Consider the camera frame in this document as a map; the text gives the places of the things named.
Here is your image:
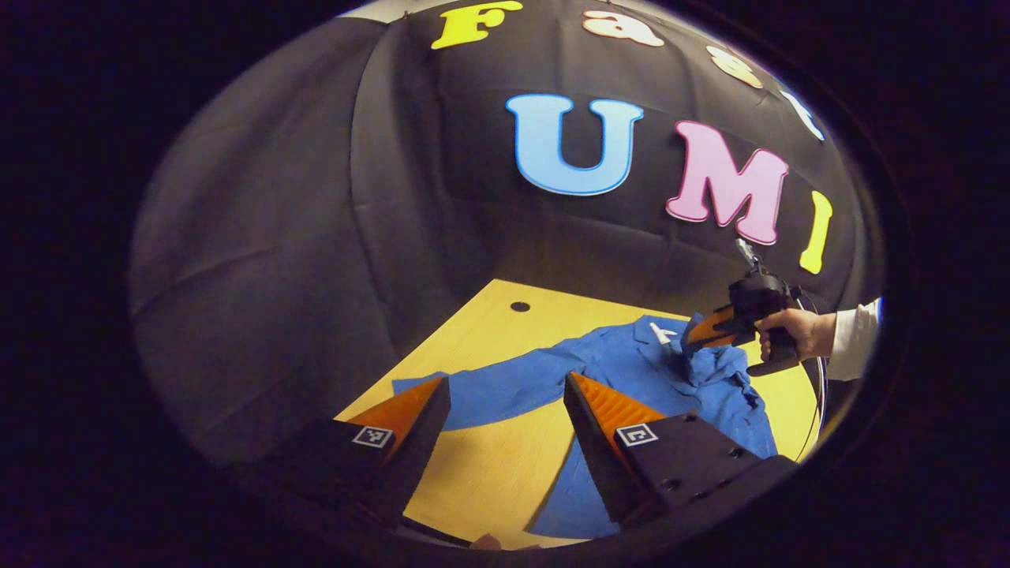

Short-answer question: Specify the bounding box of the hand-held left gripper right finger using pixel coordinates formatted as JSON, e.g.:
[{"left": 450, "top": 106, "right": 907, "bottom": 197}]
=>
[{"left": 563, "top": 372, "right": 799, "bottom": 529}]

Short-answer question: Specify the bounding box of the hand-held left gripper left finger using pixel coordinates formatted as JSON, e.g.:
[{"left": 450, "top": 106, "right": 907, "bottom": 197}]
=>
[{"left": 229, "top": 376, "right": 452, "bottom": 525}]

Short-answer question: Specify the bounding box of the blue button shirt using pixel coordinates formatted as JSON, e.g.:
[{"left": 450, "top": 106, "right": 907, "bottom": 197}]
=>
[{"left": 392, "top": 314, "right": 778, "bottom": 540}]

